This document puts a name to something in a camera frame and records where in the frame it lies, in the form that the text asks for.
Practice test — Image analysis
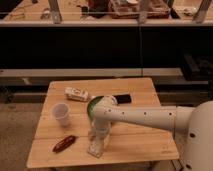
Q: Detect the long background workbench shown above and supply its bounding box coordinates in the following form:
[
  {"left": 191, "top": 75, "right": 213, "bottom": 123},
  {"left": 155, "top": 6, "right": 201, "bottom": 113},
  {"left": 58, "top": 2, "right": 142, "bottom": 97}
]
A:
[{"left": 0, "top": 0, "right": 213, "bottom": 27}]

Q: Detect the black rectangular block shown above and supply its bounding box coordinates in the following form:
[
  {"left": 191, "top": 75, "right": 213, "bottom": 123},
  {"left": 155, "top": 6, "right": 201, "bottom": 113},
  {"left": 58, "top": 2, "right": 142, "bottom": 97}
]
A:
[{"left": 115, "top": 94, "right": 132, "bottom": 104}]

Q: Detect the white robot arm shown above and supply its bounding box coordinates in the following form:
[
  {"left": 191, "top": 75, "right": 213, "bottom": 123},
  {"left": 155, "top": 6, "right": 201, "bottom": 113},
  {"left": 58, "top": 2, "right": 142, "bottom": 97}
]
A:
[{"left": 88, "top": 96, "right": 213, "bottom": 171}]

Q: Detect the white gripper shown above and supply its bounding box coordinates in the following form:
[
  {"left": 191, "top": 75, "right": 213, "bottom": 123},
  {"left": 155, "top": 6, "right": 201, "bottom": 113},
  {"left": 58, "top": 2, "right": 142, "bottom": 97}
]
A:
[{"left": 88, "top": 130, "right": 110, "bottom": 147}]

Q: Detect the green bowl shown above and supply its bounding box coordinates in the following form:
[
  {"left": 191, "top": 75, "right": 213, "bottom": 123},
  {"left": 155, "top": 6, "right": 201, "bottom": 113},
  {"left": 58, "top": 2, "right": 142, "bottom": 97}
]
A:
[{"left": 87, "top": 96, "right": 103, "bottom": 122}]

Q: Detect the red brown oblong object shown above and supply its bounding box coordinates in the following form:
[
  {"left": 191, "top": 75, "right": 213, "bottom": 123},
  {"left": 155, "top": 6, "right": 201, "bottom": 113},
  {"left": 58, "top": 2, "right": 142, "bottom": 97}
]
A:
[{"left": 52, "top": 135, "right": 77, "bottom": 153}]

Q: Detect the wooden folding table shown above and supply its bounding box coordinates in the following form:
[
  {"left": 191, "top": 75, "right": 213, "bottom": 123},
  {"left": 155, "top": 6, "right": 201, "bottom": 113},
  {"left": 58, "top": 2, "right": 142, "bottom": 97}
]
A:
[{"left": 27, "top": 78, "right": 179, "bottom": 169}]

